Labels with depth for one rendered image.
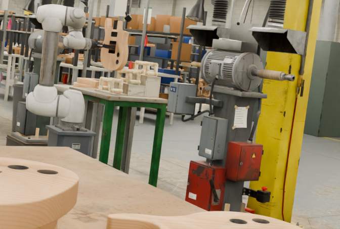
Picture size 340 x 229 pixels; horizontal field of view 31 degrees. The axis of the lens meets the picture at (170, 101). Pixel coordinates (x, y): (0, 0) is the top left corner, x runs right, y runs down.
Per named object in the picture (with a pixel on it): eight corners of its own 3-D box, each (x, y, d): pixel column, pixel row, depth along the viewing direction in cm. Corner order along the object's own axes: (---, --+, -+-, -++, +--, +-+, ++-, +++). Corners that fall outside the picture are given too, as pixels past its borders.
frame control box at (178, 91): (212, 127, 408) (217, 88, 406) (187, 126, 395) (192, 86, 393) (188, 121, 427) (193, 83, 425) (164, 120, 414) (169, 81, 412)
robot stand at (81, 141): (47, 234, 419) (58, 131, 413) (35, 222, 442) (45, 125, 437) (85, 232, 433) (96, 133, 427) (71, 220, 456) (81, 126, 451)
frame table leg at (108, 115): (101, 216, 478) (115, 100, 471) (95, 216, 475) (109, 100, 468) (98, 214, 483) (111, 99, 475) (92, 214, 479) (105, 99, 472)
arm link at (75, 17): (86, 13, 430) (67, 11, 428) (87, 4, 413) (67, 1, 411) (84, 31, 427) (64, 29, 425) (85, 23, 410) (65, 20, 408)
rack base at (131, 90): (144, 96, 501) (145, 85, 501) (127, 95, 491) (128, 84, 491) (125, 92, 523) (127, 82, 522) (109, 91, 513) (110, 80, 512)
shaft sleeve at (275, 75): (286, 75, 383) (282, 70, 380) (282, 83, 381) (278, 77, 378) (265, 73, 397) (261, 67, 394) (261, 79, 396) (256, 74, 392)
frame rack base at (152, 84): (159, 97, 510) (161, 77, 509) (143, 96, 501) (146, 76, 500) (140, 93, 532) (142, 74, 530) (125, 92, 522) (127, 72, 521)
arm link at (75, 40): (86, 47, 472) (85, 31, 475) (68, 45, 463) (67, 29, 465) (79, 51, 481) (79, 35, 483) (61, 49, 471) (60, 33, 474)
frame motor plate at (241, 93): (267, 98, 406) (267, 93, 406) (241, 96, 391) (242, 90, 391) (229, 91, 434) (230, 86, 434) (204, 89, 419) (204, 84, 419)
